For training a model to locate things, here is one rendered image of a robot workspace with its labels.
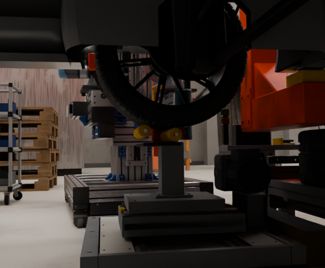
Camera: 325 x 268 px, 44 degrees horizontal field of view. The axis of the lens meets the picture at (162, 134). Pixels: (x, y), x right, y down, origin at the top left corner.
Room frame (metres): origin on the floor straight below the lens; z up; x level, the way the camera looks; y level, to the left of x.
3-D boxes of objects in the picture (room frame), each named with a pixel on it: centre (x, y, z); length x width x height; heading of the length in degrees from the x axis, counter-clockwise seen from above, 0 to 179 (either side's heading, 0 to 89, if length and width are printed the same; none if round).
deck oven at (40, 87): (7.51, 2.34, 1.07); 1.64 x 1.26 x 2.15; 107
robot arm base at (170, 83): (2.60, -0.09, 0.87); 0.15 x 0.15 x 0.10
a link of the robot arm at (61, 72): (2.10, 0.49, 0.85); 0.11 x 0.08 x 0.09; 99
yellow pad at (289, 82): (1.60, -0.60, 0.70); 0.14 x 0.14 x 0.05; 9
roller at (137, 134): (1.82, 0.09, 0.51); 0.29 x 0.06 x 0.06; 9
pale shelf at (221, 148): (2.33, -0.56, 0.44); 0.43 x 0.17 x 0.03; 99
